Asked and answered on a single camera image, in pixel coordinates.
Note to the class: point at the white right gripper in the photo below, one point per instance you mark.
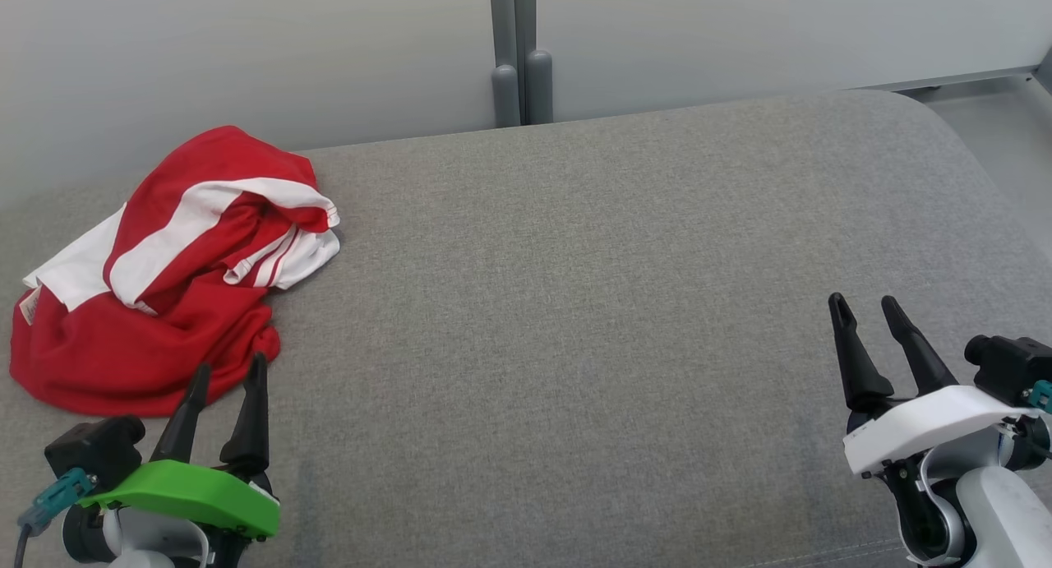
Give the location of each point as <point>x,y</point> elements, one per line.
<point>929,424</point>

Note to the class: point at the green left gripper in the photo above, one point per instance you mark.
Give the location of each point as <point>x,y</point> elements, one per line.
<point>189,494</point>

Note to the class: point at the red Bulls 23 jersey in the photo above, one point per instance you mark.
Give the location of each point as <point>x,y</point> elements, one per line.
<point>123,362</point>

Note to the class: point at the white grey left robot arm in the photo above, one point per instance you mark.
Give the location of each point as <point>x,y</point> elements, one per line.
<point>140,543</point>

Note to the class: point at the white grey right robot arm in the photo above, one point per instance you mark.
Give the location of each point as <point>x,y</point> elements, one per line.
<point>1003,510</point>

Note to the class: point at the grey fabric sofa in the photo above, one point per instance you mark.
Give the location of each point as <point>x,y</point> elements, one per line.
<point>575,305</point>

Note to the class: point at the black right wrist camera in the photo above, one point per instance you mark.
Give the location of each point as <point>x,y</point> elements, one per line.
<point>1007,367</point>

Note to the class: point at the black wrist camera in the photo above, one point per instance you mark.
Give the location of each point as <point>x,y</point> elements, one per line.
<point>94,453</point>
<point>1007,367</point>

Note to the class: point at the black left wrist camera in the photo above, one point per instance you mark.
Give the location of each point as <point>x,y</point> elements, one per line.
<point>94,453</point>

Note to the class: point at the teal right camera connector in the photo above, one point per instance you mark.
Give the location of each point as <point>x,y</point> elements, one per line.
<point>1042,395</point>

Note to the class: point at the teal camera connector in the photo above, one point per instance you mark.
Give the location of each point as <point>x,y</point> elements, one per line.
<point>57,496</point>
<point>1042,395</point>

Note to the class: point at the teal left camera connector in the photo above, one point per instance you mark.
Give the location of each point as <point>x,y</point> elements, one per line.
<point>57,496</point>

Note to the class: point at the grey metal floor rail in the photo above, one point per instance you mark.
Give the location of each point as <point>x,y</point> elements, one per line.
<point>970,79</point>

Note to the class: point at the grey partition post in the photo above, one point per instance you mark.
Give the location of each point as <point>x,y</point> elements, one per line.
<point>539,83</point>
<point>505,91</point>

